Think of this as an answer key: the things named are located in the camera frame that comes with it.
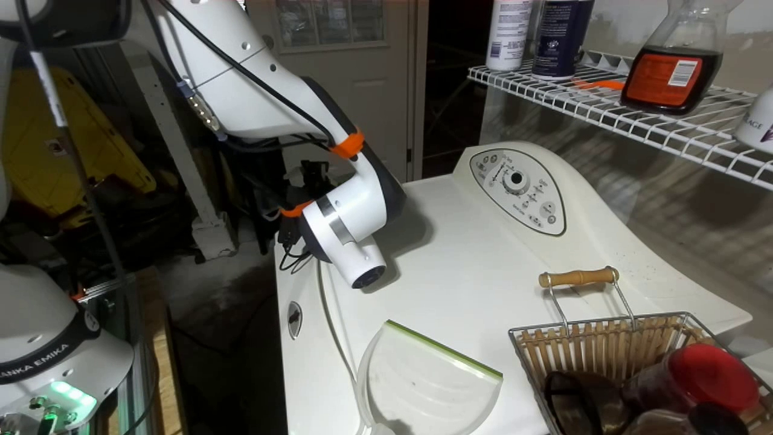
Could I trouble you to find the wire basket with wooden handle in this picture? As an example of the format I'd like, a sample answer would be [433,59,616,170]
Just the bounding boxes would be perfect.
[508,263,773,435]

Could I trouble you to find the yellow plastic object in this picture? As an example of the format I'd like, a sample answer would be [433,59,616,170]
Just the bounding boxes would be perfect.
[0,68,159,221]

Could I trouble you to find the wooden board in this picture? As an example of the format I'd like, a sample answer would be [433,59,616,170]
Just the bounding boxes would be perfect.
[149,324,188,435]

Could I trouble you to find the white door with window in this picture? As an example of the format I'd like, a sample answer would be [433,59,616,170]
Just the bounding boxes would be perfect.
[244,0,430,185]

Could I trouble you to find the white wire shelf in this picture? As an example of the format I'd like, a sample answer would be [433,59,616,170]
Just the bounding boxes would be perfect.
[465,51,773,193]

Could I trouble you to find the grey metal stand leg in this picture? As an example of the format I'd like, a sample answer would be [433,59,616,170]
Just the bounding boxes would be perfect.
[119,46,237,261]

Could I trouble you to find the white plastic bottle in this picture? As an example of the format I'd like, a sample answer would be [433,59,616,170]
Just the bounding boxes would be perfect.
[483,0,537,72]

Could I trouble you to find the dark blue bottle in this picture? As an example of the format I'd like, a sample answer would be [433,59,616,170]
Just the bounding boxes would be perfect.
[532,0,596,80]

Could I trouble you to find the jar with red lid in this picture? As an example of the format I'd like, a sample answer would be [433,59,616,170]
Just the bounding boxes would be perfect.
[624,342,760,418]

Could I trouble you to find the orange flat item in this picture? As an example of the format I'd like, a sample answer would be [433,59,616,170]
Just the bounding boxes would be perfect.
[575,75,628,98]

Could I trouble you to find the glass jug with orange label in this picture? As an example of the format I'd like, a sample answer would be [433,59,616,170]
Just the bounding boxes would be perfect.
[617,0,739,116]

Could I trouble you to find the white round container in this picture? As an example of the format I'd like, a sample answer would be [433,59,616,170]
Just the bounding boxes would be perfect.
[732,86,773,155]

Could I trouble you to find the black sunglasses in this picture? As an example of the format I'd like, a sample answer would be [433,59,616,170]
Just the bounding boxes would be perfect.
[541,370,617,435]

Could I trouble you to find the clear dustpan with green edge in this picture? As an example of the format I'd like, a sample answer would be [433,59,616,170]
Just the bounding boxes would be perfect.
[353,320,505,435]

